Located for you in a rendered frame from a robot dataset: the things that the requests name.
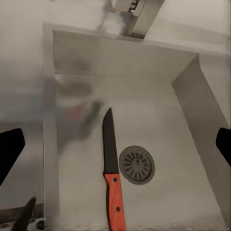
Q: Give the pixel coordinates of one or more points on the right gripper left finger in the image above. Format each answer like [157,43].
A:
[11,144]

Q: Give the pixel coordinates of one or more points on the drop in sink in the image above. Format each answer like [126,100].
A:
[168,103]

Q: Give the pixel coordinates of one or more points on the parer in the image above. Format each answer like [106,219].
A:
[115,206]

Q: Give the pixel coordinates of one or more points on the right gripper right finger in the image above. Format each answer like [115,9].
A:
[223,143]

